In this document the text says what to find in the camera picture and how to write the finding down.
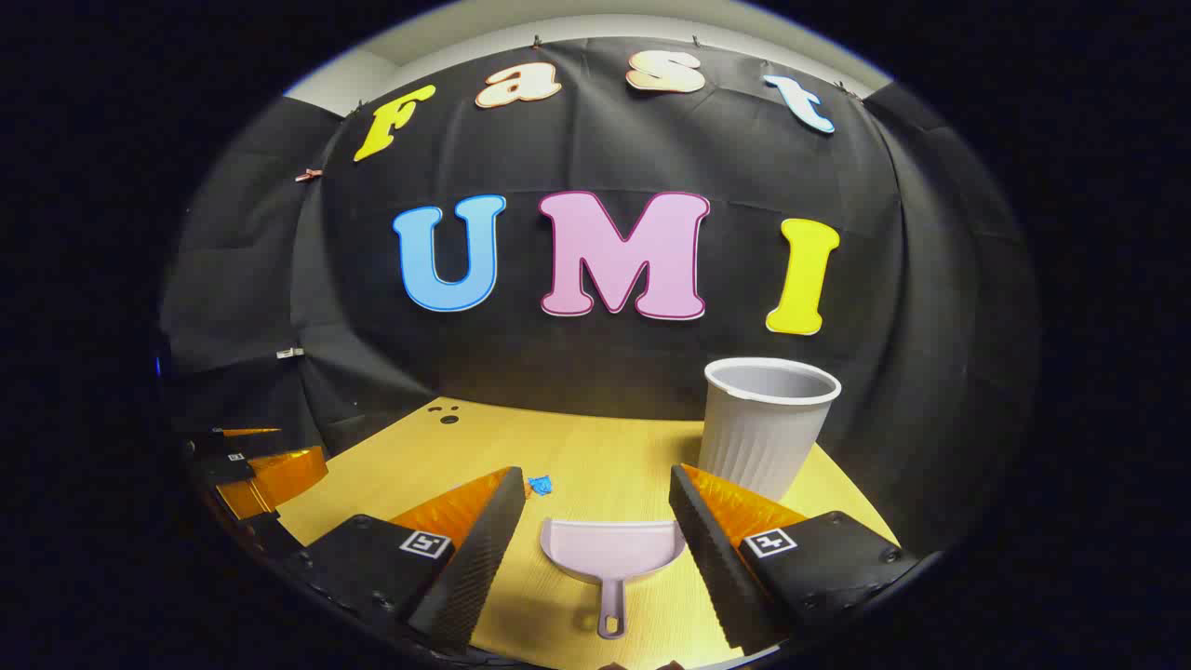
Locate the wooden desktop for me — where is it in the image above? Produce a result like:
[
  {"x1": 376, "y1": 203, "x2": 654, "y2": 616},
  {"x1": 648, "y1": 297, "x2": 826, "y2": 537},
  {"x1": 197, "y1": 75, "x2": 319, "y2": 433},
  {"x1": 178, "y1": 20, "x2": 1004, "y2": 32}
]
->
[{"x1": 276, "y1": 397, "x2": 901, "y2": 670}]

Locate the white ribbed garbage bin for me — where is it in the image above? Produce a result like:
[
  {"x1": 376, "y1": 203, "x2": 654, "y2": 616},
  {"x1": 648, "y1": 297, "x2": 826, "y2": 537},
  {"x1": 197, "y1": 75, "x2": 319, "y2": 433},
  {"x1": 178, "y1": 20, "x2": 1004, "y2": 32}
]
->
[{"x1": 698, "y1": 357, "x2": 843, "y2": 503}]

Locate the lilac dustpan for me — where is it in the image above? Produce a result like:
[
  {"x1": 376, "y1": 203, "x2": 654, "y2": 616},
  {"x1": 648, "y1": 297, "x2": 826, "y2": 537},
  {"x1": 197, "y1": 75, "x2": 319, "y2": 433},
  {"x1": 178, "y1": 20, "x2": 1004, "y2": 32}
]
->
[{"x1": 540, "y1": 518, "x2": 688, "y2": 640}]

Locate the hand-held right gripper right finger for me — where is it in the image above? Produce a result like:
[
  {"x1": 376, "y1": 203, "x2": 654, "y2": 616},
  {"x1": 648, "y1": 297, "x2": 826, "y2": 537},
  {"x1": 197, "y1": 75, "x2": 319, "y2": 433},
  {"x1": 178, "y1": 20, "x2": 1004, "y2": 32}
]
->
[{"x1": 668, "y1": 463, "x2": 922, "y2": 657}]

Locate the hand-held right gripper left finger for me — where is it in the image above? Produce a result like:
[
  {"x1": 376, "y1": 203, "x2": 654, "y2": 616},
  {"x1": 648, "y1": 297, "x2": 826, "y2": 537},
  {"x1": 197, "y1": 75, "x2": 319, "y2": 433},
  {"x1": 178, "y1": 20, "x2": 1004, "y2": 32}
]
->
[{"x1": 284, "y1": 465, "x2": 528, "y2": 652}]

